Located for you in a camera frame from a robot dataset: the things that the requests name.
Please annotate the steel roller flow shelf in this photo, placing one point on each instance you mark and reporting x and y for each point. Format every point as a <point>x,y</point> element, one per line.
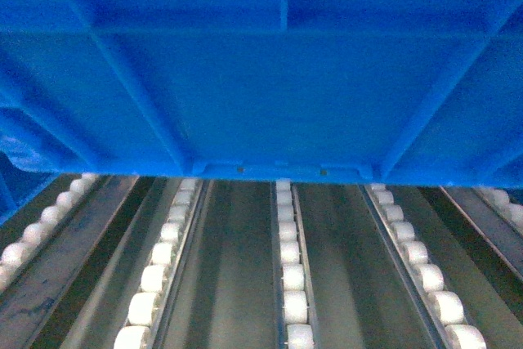
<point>140,262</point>

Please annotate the large blue plastic crate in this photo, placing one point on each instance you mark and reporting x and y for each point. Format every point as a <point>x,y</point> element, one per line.
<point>403,92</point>

